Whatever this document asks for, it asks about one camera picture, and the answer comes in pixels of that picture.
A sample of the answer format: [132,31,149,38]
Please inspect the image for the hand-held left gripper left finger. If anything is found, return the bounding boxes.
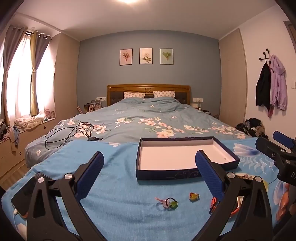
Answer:
[26,151,104,241]

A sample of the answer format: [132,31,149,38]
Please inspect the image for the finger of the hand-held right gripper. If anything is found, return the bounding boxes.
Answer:
[273,131,296,151]
[255,137,284,161]

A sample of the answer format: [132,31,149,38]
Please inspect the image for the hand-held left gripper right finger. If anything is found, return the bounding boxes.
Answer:
[195,150,274,241]

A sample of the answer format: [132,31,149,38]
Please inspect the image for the orange strap watch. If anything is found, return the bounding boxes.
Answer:
[209,197,242,217]

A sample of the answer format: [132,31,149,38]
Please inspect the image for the dark blue jewelry box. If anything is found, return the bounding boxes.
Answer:
[135,137,240,181]

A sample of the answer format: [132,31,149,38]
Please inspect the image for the green jade pendant black cord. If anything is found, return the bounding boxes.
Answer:
[165,197,178,209]

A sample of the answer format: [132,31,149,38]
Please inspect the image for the pile of dark clothes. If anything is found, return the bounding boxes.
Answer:
[235,118,269,139]

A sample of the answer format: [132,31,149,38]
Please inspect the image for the light blue printed blanket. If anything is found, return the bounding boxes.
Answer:
[1,137,296,241]

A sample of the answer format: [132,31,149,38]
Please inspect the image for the purple jacket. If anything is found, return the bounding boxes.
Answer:
[268,54,288,117]

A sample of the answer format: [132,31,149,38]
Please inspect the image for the black jacket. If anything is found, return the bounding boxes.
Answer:
[256,62,271,112]

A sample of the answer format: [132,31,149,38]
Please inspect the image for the black smartphone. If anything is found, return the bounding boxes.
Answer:
[11,173,53,218]

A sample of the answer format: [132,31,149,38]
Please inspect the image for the beige window cabinet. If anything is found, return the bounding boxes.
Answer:
[0,117,57,179]

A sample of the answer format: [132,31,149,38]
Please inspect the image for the cluttered bedside table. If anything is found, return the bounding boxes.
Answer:
[84,97,107,113]

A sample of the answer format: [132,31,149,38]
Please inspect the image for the beige wardrobe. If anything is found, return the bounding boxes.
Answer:
[218,28,248,127]
[54,32,81,121]

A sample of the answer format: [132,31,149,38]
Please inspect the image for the crumpled pale clothes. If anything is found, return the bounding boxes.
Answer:
[14,116,45,129]

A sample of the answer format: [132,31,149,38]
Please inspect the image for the blue floral duvet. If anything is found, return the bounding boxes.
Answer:
[25,97,252,167]

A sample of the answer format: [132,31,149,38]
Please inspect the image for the hanging blue clothes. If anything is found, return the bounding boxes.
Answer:
[0,119,22,150]

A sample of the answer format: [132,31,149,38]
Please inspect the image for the floral pillow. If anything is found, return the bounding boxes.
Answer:
[123,91,146,100]
[153,90,176,99]

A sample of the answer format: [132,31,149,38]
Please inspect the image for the white sheer curtain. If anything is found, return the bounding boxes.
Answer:
[0,35,56,121]

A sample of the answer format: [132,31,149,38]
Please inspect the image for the olive and grey curtain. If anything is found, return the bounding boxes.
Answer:
[30,31,52,117]

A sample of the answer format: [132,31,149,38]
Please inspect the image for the framed red flower picture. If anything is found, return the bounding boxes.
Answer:
[120,49,133,66]

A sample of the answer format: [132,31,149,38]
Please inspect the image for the framed green leaf picture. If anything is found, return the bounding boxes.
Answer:
[160,48,174,65]

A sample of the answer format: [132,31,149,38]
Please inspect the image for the framed white flower picture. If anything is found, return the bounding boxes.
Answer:
[139,48,153,65]

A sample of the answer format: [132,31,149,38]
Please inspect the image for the black cable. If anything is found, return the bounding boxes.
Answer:
[44,122,103,151]

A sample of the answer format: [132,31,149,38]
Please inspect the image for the black wall coat hook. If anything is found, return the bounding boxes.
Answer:
[259,48,271,63]

